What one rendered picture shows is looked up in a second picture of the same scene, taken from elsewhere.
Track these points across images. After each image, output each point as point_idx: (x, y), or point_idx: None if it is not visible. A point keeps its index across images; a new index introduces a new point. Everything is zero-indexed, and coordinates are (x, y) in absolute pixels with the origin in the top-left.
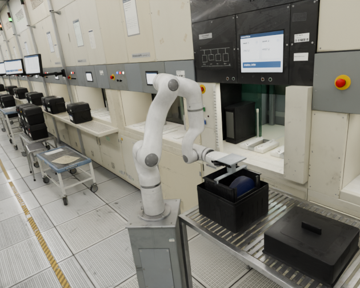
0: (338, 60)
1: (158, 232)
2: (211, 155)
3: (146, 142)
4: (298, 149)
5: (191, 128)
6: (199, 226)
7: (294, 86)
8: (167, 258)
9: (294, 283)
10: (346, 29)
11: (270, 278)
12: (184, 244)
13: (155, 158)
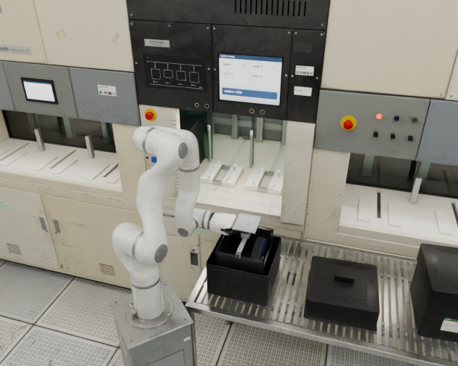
0: (344, 101)
1: (170, 337)
2: (218, 222)
3: (150, 232)
4: (299, 191)
5: (187, 192)
6: (221, 311)
7: (295, 123)
8: (180, 361)
9: (348, 338)
10: (352, 70)
11: (324, 342)
12: (193, 335)
13: (166, 249)
